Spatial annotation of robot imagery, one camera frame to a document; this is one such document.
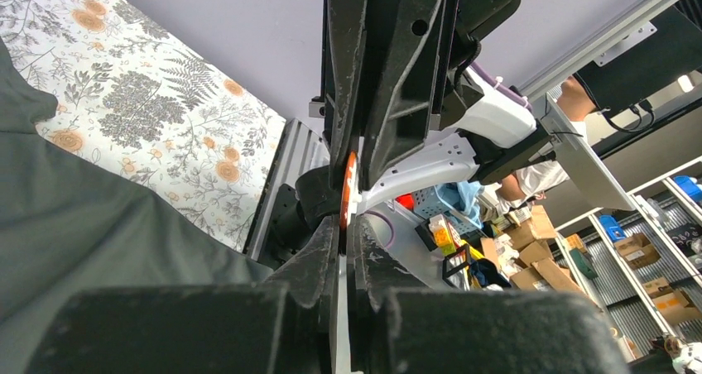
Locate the orange round brooch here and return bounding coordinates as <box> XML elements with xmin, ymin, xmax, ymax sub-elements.
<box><xmin>339</xmin><ymin>151</ymin><xmax>360</xmax><ymax>231</ymax></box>

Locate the floral table mat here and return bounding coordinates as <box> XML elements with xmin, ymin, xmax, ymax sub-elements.
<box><xmin>1</xmin><ymin>0</ymin><xmax>285</xmax><ymax>251</ymax></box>

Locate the metal storage shelf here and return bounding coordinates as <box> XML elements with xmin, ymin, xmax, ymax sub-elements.
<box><xmin>555</xmin><ymin>158</ymin><xmax>701</xmax><ymax>362</ymax></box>

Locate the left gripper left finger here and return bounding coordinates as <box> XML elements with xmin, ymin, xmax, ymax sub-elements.
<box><xmin>26</xmin><ymin>216</ymin><xmax>339</xmax><ymax>373</ymax></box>

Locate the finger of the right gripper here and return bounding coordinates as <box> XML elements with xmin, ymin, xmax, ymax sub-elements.
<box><xmin>325</xmin><ymin>0</ymin><xmax>368</xmax><ymax>188</ymax></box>

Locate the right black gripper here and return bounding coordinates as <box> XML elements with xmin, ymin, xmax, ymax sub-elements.
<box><xmin>359</xmin><ymin>0</ymin><xmax>521</xmax><ymax>191</ymax></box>

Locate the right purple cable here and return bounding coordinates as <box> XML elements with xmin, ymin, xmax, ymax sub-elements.
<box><xmin>469</xmin><ymin>61</ymin><xmax>533</xmax><ymax>113</ymax></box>

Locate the dark green t-shirt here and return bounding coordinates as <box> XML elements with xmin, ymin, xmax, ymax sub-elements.
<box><xmin>1</xmin><ymin>49</ymin><xmax>270</xmax><ymax>373</ymax></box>

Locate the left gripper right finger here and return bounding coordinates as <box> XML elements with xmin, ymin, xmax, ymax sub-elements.
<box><xmin>350</xmin><ymin>217</ymin><xmax>629</xmax><ymax>373</ymax></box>

